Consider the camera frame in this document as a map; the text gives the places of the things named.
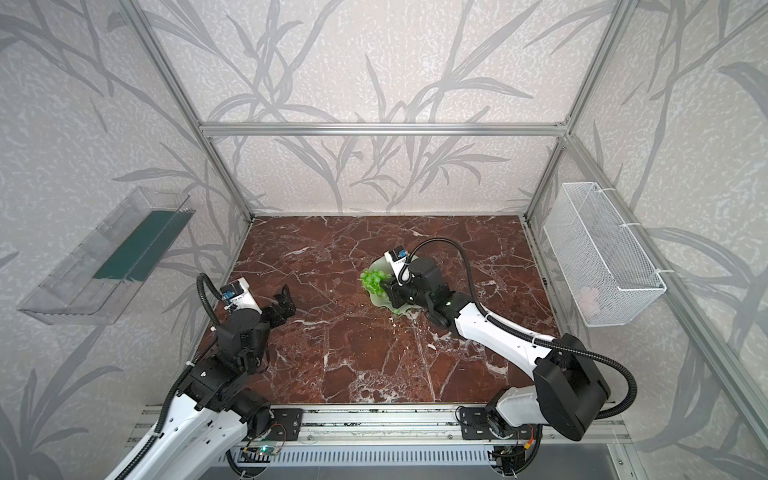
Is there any green wavy fruit bowl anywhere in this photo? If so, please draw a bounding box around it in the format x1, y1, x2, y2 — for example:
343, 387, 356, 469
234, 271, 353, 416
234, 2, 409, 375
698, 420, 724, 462
363, 256, 419, 315

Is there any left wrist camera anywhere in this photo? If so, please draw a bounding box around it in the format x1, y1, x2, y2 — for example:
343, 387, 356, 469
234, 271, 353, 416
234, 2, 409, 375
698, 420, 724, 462
220, 277, 261, 313

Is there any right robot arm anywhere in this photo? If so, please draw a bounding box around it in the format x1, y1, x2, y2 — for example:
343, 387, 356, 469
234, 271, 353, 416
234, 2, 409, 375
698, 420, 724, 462
377, 252, 610, 441

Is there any clear plastic wall shelf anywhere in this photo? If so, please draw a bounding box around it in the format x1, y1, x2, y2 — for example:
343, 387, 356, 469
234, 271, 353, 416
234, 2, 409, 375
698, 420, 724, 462
18, 187, 195, 325

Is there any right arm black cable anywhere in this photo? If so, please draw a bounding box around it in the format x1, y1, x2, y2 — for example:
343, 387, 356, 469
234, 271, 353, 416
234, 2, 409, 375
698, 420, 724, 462
398, 236, 638, 420

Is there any aluminium mounting rail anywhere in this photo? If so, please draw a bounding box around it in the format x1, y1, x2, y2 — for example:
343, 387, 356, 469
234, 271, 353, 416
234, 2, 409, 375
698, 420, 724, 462
123, 403, 633, 453

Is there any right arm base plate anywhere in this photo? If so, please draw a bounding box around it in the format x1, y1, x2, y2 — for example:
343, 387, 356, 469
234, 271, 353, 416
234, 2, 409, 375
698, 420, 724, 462
454, 406, 536, 441

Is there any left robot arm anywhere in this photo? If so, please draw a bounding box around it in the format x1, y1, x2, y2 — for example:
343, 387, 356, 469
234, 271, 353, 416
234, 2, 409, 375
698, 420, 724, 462
108, 278, 296, 479

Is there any pink object in basket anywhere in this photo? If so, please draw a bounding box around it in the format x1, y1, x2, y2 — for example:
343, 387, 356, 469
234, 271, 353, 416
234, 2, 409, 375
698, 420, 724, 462
576, 286, 602, 320

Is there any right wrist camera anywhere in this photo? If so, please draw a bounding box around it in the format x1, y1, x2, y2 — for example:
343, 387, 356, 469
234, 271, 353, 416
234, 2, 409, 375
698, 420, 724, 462
385, 245, 408, 270

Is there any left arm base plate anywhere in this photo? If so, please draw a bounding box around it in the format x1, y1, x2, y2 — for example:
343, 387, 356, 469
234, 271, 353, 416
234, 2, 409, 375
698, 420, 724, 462
248, 408, 304, 442

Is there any white wire mesh basket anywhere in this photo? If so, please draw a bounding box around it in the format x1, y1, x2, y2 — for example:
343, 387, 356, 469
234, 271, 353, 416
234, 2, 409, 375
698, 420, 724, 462
544, 182, 667, 327

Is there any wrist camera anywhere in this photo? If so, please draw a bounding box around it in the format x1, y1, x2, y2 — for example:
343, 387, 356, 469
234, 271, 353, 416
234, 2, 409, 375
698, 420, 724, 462
220, 277, 261, 313
385, 245, 408, 270

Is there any green fake grape bunch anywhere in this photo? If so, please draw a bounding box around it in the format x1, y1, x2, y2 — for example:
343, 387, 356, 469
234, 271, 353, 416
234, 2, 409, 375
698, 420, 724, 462
360, 268, 392, 296

